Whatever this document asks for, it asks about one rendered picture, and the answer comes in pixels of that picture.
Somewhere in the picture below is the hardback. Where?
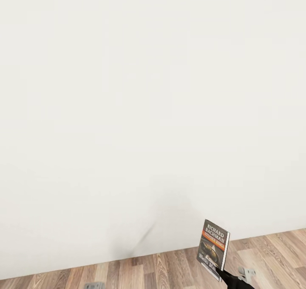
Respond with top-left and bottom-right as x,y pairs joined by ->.
196,219 -> 230,281

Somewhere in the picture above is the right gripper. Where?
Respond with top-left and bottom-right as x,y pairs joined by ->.
215,267 -> 255,289

